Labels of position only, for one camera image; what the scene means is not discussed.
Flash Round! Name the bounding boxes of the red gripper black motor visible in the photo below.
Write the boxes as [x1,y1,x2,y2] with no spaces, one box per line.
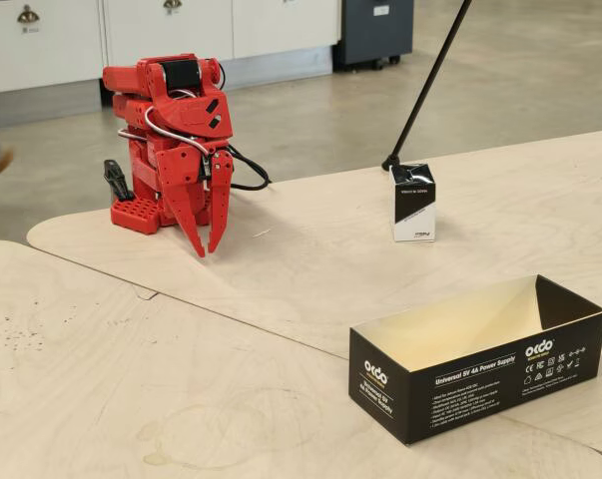
[155,144,235,259]

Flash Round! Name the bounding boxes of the small black white box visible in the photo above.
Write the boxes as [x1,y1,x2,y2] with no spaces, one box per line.
[388,162,437,244]

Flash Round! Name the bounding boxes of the long open black okdo box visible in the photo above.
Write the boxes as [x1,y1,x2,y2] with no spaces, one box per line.
[348,272,602,446]

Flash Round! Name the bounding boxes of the black table clamp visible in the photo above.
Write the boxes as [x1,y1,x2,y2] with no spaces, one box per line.
[103,159,135,204]

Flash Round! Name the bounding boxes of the white cabinet double door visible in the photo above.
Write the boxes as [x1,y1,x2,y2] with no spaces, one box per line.
[103,0,342,109]

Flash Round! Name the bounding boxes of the white cabinet single door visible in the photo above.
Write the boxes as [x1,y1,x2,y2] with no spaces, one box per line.
[0,0,106,130]

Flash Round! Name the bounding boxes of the black power cable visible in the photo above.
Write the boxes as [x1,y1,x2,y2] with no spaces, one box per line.
[229,145,273,193]

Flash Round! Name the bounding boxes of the white wrist servo cable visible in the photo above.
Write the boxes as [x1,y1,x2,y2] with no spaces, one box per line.
[144,105,214,158]

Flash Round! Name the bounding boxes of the dark grey drawer pedestal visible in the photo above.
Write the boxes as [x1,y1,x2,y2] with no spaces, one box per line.
[332,0,415,72]

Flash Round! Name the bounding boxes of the black camera stand pole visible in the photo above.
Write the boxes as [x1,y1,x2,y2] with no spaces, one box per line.
[381,0,474,174]

